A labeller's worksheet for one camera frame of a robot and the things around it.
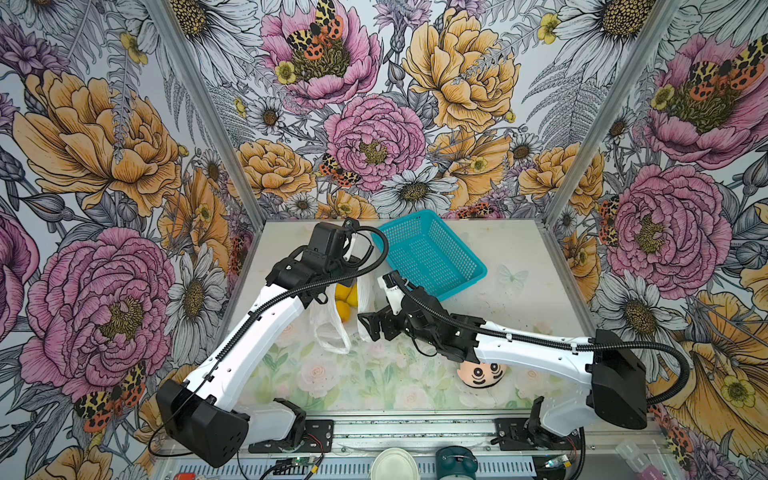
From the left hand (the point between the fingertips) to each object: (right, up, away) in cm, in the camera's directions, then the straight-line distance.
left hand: (342, 268), depth 77 cm
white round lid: (+13, -46, -5) cm, 48 cm away
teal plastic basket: (+25, +5, +39) cm, 46 cm away
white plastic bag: (-4, -16, +2) cm, 17 cm away
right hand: (+9, -12, -1) cm, 15 cm away
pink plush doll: (+35, -27, 0) cm, 44 cm away
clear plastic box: (+68, -43, -6) cm, 81 cm away
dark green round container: (+26, -40, -13) cm, 49 cm away
